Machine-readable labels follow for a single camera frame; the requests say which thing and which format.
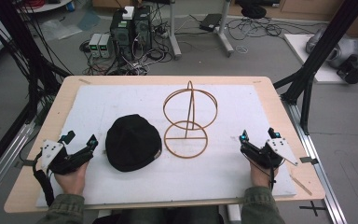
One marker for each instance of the white platform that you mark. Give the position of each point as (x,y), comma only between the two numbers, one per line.
(323,73)

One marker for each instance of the person's right hand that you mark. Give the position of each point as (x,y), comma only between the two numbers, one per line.
(261,175)

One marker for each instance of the white table legs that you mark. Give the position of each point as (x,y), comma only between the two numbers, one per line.
(199,31)

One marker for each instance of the white foam mat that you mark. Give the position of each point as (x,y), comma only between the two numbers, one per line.
(167,174)

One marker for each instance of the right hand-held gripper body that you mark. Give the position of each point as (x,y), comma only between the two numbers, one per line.
(270,154)

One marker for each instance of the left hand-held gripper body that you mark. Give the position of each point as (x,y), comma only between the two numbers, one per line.
(57,155)

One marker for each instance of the aluminium rail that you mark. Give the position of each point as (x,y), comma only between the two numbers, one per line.
(6,155)
(317,168)

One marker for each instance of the black computer tower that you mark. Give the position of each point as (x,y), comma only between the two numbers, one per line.
(143,29)
(121,34)

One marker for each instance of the white box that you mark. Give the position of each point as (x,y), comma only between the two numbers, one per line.
(128,13)

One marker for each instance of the wooden stick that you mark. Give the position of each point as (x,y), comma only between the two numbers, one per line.
(301,185)

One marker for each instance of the black beanie hat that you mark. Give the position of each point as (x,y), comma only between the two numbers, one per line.
(133,143)

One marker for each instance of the person's left hand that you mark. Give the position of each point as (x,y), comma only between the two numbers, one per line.
(71,180)

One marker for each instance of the black metal stand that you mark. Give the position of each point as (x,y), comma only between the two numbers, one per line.
(15,62)
(320,62)

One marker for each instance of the grey power supply unit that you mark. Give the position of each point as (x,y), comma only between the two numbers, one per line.
(105,46)
(94,45)

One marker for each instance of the black flat box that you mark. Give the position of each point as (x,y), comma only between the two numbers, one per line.
(210,22)

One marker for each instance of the grey robot head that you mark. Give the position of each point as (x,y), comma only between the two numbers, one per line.
(338,51)

